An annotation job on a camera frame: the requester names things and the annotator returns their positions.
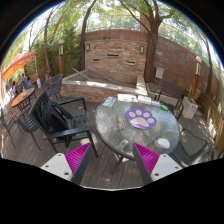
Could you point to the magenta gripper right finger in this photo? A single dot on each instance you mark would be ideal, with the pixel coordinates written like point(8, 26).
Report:
point(153, 166)

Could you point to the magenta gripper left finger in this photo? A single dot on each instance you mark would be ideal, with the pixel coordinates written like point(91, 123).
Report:
point(70, 166)

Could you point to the dark metal chair right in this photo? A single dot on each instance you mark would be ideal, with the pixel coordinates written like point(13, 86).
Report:
point(191, 149)

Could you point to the dark stacked patio chairs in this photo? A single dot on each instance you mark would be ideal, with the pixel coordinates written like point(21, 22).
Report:
point(57, 124)

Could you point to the round glass patio table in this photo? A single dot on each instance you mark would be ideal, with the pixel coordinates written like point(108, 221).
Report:
point(119, 135)

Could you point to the purple paw print mousepad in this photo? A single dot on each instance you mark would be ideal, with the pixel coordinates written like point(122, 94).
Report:
point(140, 118)

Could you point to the green small bottle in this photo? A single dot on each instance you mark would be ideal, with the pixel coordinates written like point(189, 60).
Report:
point(164, 108)

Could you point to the white square planter box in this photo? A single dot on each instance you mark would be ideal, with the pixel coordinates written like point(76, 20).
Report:
point(190, 108)

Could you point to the white open book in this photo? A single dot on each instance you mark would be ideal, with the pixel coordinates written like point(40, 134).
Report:
point(127, 98)

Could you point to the dark bench chair far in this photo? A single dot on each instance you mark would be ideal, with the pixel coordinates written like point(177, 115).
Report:
point(173, 91)

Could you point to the white paper sheet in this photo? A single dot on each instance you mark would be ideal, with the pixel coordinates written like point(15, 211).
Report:
point(109, 101)

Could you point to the dark chair far left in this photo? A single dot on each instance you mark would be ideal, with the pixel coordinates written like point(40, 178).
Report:
point(8, 121)

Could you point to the round brown wooden table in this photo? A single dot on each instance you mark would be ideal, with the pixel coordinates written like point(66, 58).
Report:
point(23, 99)

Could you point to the dark mesh chair background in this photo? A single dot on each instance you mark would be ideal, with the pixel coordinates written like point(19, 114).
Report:
point(53, 85)

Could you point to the large tree trunk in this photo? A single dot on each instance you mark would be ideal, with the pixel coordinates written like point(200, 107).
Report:
point(149, 14)

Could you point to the orange patio umbrella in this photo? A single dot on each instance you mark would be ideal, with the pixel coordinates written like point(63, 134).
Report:
point(19, 61)

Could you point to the wooden lamp post right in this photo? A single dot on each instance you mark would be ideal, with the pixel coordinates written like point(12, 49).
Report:
point(196, 77)

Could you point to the wooden lamp post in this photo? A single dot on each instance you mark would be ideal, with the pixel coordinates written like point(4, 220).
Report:
point(196, 77)
point(61, 56)

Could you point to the wooden lamp post left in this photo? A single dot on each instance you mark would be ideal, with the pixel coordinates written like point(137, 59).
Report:
point(61, 56)

